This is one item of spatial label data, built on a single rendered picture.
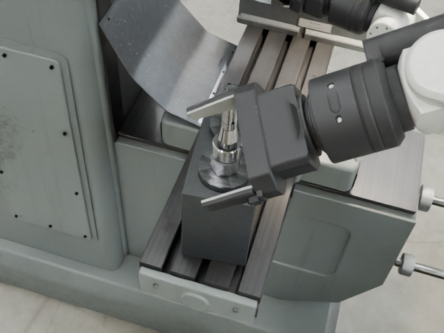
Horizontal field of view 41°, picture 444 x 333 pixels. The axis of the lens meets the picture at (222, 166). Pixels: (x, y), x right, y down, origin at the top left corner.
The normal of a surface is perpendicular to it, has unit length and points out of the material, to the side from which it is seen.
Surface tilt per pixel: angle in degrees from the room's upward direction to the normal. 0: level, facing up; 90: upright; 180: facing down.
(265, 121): 36
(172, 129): 90
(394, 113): 50
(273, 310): 0
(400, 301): 0
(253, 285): 0
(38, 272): 64
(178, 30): 45
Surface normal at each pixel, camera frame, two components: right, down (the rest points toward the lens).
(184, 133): -0.29, 0.73
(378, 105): -0.29, 0.15
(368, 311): 0.05, -0.64
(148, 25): 0.87, -0.06
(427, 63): -0.39, -0.22
